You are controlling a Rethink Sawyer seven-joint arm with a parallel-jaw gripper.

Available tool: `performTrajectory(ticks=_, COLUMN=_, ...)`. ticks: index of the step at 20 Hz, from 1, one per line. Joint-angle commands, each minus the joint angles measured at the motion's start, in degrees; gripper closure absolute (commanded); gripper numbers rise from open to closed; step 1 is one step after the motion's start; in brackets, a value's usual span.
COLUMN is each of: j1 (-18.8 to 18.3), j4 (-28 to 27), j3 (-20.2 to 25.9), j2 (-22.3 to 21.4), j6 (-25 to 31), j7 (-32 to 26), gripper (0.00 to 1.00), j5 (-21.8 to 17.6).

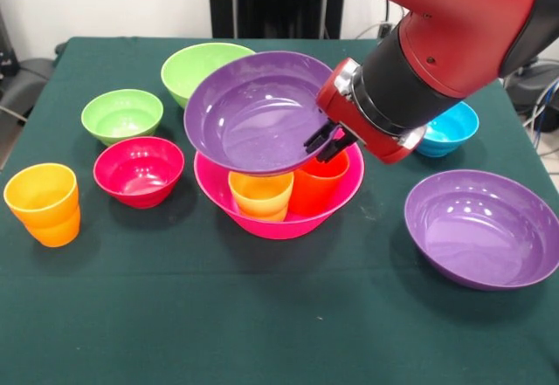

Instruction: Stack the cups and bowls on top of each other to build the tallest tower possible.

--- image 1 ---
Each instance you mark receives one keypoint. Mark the purple bowl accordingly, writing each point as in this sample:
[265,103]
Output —
[480,232]
[253,114]

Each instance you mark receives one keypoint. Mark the blue bowl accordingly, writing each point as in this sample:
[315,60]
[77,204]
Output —
[454,132]

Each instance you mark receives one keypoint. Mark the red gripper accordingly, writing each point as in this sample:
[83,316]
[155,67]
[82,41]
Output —
[362,123]

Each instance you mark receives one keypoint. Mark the yellow cup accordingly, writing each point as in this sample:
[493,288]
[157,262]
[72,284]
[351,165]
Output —
[260,197]

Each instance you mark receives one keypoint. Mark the large pink bowl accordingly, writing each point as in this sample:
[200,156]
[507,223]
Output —
[345,184]

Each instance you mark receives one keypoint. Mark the black floor stand base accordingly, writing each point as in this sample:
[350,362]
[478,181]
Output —
[22,84]
[535,84]

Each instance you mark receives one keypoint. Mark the large green bowl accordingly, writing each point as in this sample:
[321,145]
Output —
[188,70]

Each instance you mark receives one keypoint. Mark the small green bowl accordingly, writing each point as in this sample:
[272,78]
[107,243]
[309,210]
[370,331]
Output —
[122,116]

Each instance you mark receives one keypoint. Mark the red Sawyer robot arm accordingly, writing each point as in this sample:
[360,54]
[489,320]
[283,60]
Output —
[458,31]

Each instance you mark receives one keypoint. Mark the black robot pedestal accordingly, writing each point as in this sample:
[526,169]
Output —
[271,1]

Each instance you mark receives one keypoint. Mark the dark green tablecloth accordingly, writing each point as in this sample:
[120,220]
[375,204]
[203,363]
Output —
[262,315]

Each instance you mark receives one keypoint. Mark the orange cup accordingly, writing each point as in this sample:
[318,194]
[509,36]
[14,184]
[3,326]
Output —
[43,206]

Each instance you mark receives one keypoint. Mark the small red bowl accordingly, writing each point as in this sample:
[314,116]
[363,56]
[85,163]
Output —
[140,171]

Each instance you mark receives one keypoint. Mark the red cup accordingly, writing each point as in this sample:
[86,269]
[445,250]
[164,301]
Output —
[319,193]

